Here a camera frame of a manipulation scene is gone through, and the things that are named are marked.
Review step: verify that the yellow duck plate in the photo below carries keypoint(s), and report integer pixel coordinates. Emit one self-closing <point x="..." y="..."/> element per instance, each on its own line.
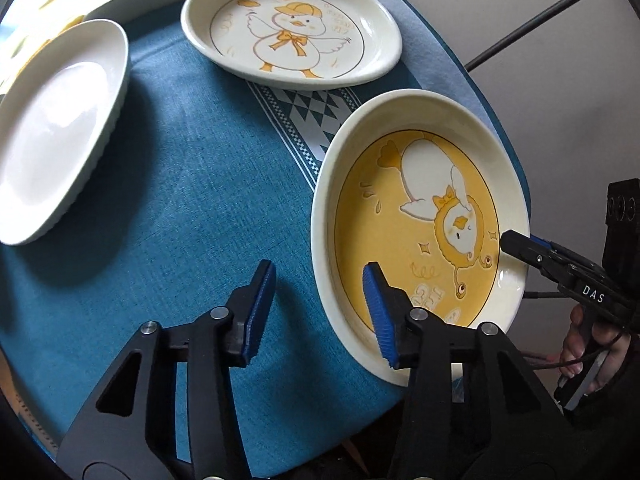
<point x="417" y="183"/>

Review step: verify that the plain white plate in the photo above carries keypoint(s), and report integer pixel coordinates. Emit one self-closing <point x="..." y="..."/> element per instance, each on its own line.
<point x="56" y="120"/>

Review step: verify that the black camera box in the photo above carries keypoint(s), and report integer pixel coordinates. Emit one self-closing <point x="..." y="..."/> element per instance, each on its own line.
<point x="621" y="249"/>

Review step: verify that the blue patterned tablecloth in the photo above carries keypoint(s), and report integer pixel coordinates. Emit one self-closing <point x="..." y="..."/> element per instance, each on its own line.
<point x="204" y="176"/>

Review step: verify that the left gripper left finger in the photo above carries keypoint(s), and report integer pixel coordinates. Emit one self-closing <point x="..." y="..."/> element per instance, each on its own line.
<point x="250" y="306"/>

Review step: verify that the person's right hand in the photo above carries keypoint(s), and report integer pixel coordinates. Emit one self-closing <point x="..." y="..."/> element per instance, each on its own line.
<point x="575" y="343"/>

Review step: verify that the white duck plate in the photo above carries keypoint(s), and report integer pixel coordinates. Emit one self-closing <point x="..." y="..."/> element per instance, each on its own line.
<point x="295" y="44"/>

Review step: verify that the black metal rod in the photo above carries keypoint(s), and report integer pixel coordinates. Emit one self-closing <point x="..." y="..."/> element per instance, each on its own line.
<point x="520" y="32"/>

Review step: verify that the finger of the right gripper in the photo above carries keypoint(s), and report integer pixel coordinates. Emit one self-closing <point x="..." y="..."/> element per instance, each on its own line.
<point x="547" y="263"/>
<point x="568" y="254"/>

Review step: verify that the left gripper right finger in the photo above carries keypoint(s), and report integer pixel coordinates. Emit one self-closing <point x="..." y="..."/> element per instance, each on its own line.
<point x="388" y="308"/>

